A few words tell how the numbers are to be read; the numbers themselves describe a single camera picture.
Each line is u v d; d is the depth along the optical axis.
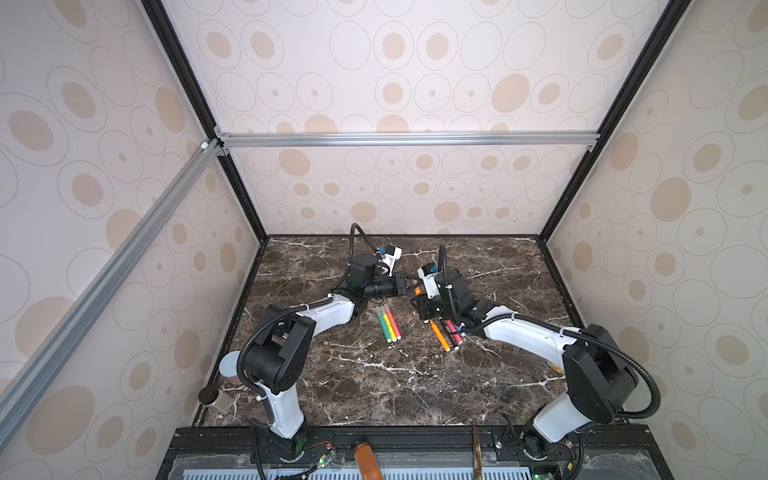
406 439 0.75
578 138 0.92
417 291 0.83
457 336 0.92
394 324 0.94
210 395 0.73
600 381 0.44
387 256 0.81
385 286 0.78
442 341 0.92
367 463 0.69
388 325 0.95
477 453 0.73
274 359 0.48
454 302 0.66
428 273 0.78
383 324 0.95
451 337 0.92
